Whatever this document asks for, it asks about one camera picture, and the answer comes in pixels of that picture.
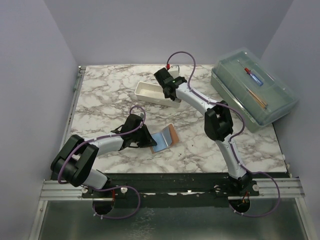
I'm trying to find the clear green plastic toolbox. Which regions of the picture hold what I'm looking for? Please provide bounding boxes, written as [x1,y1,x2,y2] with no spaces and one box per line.
[210,47,298,133]

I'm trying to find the white rectangular tray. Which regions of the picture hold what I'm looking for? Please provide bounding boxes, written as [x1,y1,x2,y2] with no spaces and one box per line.
[134,81,181,108]

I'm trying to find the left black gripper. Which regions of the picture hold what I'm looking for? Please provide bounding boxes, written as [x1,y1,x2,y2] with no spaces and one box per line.
[131,124,157,148]

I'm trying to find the aluminium frame rail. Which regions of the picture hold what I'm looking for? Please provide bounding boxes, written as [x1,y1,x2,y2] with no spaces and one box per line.
[28,65,87,240]

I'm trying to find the red blue screwdriver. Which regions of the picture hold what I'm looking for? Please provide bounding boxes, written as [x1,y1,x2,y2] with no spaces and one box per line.
[237,60,264,87]

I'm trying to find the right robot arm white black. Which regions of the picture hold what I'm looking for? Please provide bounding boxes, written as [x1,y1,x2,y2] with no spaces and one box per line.
[154,67,252,196]

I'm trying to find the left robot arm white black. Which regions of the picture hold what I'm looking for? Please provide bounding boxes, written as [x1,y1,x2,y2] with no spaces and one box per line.
[50,113,157,198]

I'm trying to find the orange pencil tool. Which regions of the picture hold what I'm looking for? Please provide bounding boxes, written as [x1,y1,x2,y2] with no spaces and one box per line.
[246,88,268,109]

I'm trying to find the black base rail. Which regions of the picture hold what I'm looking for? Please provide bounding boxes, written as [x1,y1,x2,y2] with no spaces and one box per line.
[49,171,266,208]

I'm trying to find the tan leather card holder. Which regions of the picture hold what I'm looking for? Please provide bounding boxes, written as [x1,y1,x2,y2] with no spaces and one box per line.
[150,123,180,154]

